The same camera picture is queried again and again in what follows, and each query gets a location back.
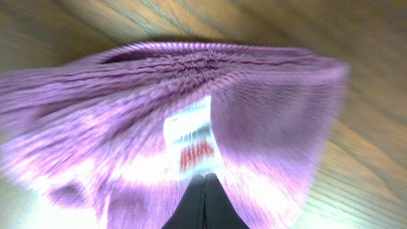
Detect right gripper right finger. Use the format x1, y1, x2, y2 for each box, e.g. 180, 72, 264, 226
204, 173, 249, 229

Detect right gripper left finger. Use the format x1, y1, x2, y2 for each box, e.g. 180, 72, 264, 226
162, 175, 205, 229

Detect purple microfiber cloth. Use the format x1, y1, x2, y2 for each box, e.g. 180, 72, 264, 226
1, 42, 350, 228

